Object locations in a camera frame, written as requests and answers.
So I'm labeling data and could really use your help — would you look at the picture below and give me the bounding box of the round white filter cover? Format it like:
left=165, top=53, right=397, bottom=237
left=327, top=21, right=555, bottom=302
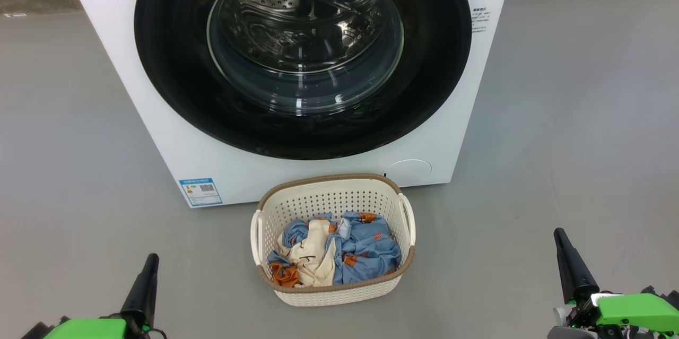
left=383, top=159, right=432, bottom=187

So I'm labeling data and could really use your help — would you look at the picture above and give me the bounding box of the blue garment with orange print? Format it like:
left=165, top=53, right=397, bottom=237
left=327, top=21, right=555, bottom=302
left=326, top=212, right=402, bottom=285

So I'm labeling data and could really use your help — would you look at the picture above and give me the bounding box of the cream perforated laundry basket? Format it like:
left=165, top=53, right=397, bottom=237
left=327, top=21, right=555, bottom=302
left=250, top=173, right=416, bottom=307

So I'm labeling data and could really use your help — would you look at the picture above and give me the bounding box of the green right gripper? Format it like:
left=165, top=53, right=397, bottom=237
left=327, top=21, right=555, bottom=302
left=546, top=228, right=679, bottom=339

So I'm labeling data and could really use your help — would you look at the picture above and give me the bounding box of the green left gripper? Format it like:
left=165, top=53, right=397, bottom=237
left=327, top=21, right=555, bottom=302
left=45, top=253, right=160, bottom=339

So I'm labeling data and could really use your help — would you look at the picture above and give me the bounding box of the blue energy label sticker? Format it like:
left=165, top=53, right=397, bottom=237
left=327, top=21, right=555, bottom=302
left=179, top=178, right=223, bottom=207

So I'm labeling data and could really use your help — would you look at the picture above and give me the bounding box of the white front-load washing machine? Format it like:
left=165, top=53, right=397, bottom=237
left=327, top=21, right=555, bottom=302
left=57, top=0, right=516, bottom=208

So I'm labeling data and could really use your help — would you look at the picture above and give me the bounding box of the cream garment with orange cuffs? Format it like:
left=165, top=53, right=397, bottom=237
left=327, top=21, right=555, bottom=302
left=267, top=213, right=343, bottom=289

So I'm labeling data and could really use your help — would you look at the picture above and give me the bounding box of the black round glass washer door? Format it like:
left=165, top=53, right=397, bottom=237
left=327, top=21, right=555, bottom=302
left=134, top=0, right=473, bottom=161

